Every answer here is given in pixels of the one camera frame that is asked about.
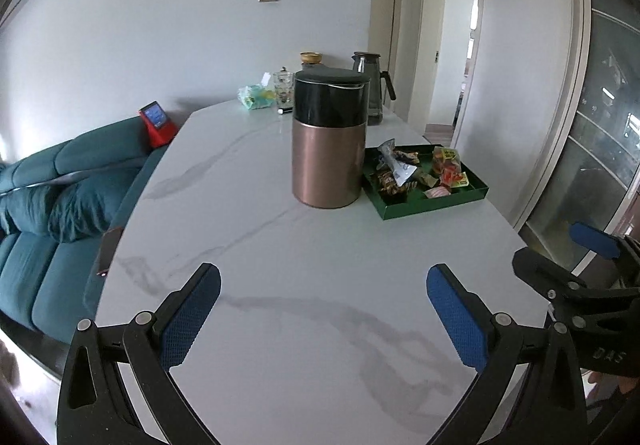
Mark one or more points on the person's right hand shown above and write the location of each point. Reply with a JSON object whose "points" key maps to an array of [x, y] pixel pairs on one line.
{"points": [[607, 382]]}

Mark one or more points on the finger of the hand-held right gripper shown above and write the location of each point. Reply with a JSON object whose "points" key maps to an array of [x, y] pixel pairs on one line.
{"points": [[550, 277], [595, 240]]}

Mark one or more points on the teal sofa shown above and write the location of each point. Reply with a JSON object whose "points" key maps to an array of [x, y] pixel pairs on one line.
{"points": [[30, 285]]}

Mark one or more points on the red stand with screen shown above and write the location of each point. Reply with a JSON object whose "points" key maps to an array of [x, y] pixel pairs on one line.
{"points": [[160, 127]]}

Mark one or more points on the clear glass jar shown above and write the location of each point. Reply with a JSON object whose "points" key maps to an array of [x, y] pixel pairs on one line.
{"points": [[283, 87]]}

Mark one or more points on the brown gold snack packet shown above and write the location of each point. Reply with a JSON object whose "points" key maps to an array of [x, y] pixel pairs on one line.
{"points": [[407, 157]]}

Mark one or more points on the red phone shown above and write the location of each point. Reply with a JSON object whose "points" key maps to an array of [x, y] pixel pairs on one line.
{"points": [[109, 252]]}

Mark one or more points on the teal cushion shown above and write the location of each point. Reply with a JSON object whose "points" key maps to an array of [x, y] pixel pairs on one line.
{"points": [[27, 212], [95, 210]]}

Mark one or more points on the stack of gold tins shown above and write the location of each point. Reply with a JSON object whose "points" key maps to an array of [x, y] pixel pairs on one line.
{"points": [[311, 58]]}

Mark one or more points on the white door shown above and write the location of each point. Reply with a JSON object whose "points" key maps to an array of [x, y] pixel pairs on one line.
{"points": [[385, 35]]}

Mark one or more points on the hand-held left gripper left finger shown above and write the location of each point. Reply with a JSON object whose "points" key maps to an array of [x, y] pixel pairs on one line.
{"points": [[192, 315]]}

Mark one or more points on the green tray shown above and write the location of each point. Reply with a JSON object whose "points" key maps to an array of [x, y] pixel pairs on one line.
{"points": [[430, 207]]}

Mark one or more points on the white printed snack packet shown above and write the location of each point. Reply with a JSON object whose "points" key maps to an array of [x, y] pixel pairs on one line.
{"points": [[400, 170]]}

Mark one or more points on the green white tissue pack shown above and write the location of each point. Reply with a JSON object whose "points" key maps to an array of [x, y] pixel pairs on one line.
{"points": [[255, 97]]}

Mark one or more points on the dark glass pitcher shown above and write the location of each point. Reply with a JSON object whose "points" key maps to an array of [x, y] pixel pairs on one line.
{"points": [[376, 95]]}

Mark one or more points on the yellow red snack packet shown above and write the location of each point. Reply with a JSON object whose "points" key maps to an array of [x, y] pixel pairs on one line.
{"points": [[446, 158]]}

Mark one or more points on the pink white snack packet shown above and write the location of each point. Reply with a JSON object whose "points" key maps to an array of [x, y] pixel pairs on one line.
{"points": [[437, 193]]}

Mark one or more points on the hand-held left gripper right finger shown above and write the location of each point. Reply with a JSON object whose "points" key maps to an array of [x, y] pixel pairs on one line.
{"points": [[457, 320]]}

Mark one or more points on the beige candy wrapper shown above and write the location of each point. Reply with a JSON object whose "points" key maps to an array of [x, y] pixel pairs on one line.
{"points": [[427, 180]]}

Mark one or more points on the black snack packet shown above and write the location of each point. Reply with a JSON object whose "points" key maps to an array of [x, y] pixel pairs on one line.
{"points": [[387, 182]]}

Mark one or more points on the rose gold canister black lid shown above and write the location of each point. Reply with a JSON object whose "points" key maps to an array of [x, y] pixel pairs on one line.
{"points": [[327, 160]]}

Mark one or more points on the glass cabinet door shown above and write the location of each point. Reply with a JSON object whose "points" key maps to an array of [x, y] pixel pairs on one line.
{"points": [[590, 125]]}

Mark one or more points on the white doorway frame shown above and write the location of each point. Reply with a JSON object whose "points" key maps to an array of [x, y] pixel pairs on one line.
{"points": [[430, 50]]}

